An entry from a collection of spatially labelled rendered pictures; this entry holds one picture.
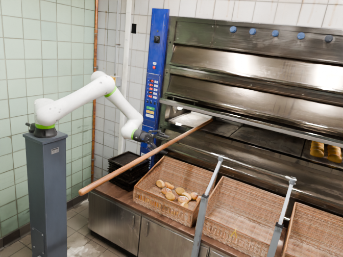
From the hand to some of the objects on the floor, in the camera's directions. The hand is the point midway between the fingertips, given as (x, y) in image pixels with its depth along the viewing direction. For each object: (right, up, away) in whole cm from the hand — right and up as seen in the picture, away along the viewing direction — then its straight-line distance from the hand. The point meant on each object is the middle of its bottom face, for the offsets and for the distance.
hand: (165, 144), depth 192 cm
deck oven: (+101, -92, +141) cm, 197 cm away
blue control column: (+17, -68, +182) cm, 195 cm away
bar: (+13, -119, +28) cm, 123 cm away
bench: (+38, -119, +39) cm, 131 cm away
